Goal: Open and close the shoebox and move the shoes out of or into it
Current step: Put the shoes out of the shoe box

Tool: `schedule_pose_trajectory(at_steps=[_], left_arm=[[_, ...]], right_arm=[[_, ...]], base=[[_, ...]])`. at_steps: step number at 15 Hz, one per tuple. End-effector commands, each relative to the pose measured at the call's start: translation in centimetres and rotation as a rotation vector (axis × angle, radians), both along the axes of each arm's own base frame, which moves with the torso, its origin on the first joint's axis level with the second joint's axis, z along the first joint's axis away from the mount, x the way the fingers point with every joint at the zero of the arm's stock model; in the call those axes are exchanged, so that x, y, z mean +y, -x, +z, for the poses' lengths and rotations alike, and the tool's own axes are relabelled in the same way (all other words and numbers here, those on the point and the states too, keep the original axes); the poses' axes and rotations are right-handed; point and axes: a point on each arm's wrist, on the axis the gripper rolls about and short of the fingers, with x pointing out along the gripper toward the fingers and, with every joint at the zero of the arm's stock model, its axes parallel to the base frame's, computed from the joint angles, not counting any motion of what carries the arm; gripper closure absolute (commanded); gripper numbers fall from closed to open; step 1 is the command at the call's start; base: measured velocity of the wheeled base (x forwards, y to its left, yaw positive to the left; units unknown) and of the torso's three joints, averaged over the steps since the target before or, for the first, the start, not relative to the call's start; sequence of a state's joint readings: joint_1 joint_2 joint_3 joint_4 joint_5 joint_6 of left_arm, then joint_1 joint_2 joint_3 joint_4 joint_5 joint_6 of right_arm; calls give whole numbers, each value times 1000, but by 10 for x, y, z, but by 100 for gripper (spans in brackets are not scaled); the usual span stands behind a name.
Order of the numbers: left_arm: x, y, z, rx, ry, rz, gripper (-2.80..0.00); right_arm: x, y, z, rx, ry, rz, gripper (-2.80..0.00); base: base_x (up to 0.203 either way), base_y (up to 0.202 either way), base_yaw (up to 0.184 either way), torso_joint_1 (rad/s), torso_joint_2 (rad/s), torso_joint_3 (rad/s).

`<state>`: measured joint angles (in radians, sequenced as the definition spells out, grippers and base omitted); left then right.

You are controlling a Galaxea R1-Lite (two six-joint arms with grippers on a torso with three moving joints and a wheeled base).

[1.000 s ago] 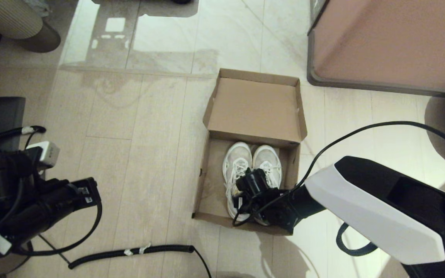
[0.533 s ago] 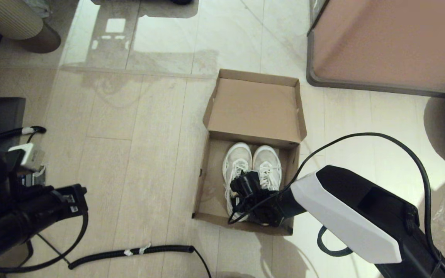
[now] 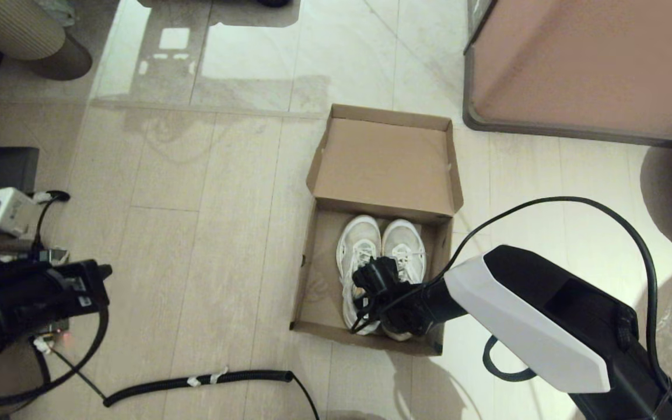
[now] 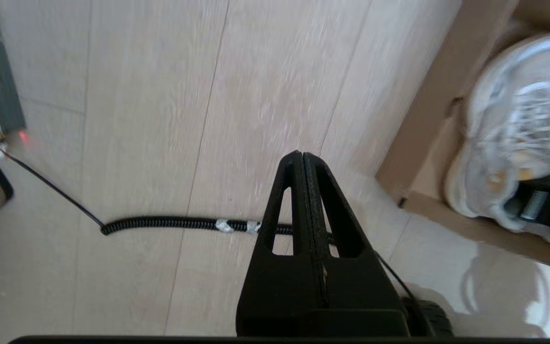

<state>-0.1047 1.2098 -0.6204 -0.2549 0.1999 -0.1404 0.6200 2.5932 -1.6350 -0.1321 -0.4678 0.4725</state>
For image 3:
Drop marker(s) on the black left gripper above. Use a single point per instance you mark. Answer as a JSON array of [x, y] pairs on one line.
[[79, 286]]

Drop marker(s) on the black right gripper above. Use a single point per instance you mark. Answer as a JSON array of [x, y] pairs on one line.
[[403, 312]]

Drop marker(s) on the white mesh sneaker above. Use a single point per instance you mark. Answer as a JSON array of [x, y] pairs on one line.
[[356, 239], [406, 239]]

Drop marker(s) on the brown cardboard shoe box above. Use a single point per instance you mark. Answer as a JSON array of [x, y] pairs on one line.
[[382, 163]]

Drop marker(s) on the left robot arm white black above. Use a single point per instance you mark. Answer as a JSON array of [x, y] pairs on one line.
[[3, 315]]

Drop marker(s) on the grey power supply box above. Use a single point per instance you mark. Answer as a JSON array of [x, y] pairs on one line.
[[59, 255]]

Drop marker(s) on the long black corrugated conduit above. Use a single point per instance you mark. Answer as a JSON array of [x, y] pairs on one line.
[[242, 377]]

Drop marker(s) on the ribbed beige round stool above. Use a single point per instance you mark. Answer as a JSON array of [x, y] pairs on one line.
[[15, 29]]

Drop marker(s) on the grey crumpled plastic bag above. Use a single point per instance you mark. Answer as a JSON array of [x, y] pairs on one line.
[[56, 11]]

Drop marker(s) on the black round object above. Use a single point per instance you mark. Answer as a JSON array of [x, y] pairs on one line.
[[273, 3]]

